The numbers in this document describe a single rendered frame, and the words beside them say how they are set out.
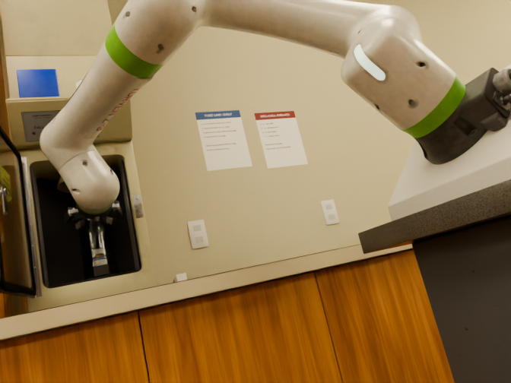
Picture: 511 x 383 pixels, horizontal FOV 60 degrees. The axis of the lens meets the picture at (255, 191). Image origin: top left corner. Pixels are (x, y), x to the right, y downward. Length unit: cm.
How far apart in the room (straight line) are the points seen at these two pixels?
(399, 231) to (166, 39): 53
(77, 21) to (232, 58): 83
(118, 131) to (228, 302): 62
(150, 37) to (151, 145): 108
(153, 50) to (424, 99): 48
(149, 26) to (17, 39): 79
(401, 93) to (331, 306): 62
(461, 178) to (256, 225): 125
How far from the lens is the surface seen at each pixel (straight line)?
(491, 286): 77
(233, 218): 187
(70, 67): 153
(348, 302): 121
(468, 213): 69
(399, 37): 78
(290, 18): 94
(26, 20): 162
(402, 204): 86
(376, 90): 78
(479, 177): 75
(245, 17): 96
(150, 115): 195
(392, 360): 128
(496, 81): 81
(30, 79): 138
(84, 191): 106
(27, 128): 137
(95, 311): 100
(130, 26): 87
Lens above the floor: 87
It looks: 13 degrees up
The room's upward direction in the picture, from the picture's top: 13 degrees counter-clockwise
